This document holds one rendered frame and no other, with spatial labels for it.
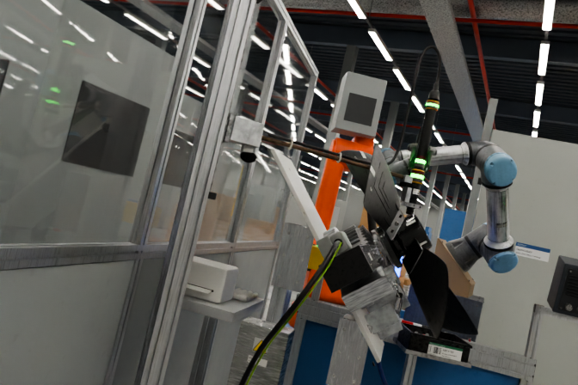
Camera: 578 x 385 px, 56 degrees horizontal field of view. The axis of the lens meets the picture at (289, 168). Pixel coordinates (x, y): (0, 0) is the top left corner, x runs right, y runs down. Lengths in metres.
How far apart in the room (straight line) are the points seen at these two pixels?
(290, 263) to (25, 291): 0.80
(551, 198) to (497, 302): 0.73
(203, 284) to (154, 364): 0.29
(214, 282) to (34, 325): 0.61
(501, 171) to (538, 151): 1.61
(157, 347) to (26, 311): 0.44
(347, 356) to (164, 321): 0.55
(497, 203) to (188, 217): 1.26
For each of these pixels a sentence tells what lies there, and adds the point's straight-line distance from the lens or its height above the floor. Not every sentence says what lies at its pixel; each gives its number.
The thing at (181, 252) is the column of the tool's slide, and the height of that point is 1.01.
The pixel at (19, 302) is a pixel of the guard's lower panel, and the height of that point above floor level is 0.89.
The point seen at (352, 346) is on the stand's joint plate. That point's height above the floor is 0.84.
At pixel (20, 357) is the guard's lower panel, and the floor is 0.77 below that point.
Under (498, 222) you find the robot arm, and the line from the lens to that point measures 2.32.
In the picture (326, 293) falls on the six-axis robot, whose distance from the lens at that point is 5.65.
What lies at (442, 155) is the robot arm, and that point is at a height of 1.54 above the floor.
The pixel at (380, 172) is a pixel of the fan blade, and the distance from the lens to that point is 1.55.
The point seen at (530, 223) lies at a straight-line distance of 3.73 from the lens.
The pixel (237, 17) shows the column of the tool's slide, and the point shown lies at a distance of 1.60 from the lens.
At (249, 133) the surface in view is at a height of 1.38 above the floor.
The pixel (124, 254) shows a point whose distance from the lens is 1.53.
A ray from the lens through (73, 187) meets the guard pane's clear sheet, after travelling 1.29.
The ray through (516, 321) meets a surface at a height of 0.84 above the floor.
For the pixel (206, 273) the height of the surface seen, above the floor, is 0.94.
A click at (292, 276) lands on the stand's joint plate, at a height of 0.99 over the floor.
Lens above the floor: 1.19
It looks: 4 degrees up
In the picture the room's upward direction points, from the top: 13 degrees clockwise
